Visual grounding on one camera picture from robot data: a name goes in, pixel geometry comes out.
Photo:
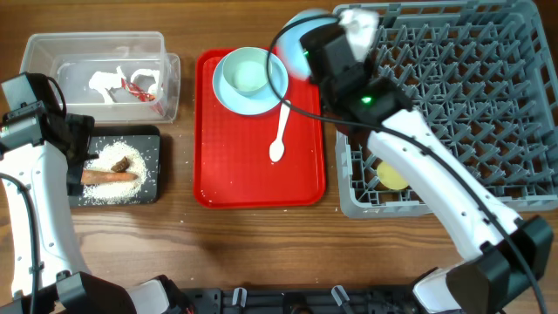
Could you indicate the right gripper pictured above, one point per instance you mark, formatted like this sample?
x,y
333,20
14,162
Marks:
x,y
350,69

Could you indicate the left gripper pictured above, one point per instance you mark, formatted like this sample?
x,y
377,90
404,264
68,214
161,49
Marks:
x,y
82,126

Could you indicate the white rice pile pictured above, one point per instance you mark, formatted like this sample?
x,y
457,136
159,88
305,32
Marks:
x,y
115,192

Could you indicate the small blue bowl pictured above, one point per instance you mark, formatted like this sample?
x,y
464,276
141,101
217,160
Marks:
x,y
288,44

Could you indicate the carrot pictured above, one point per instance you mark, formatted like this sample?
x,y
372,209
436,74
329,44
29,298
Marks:
x,y
93,177

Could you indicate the brown food scrap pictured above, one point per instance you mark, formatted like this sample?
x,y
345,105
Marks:
x,y
121,166

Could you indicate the red snack wrapper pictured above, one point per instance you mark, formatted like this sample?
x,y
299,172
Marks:
x,y
142,95

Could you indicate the green bowl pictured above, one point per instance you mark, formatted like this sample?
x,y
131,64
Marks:
x,y
245,69

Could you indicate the light blue plate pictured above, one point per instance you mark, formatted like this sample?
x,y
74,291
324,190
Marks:
x,y
258,103

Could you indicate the yellow cup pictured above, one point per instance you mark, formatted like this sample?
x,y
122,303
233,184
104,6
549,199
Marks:
x,y
390,177

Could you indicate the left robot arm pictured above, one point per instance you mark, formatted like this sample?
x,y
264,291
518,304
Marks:
x,y
43,151

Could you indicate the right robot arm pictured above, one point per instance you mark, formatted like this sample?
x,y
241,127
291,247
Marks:
x,y
502,254

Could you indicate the grey dishwasher rack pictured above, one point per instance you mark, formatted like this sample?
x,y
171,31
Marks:
x,y
482,75

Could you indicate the black plastic tray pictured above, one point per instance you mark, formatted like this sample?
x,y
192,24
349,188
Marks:
x,y
144,138

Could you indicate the clear plastic bin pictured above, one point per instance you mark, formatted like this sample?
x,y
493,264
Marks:
x,y
72,57

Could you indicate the white plastic spoon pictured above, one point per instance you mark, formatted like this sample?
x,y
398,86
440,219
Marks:
x,y
277,148

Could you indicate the red serving tray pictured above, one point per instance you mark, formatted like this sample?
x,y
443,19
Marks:
x,y
232,168

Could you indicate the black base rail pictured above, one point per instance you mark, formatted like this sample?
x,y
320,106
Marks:
x,y
374,300

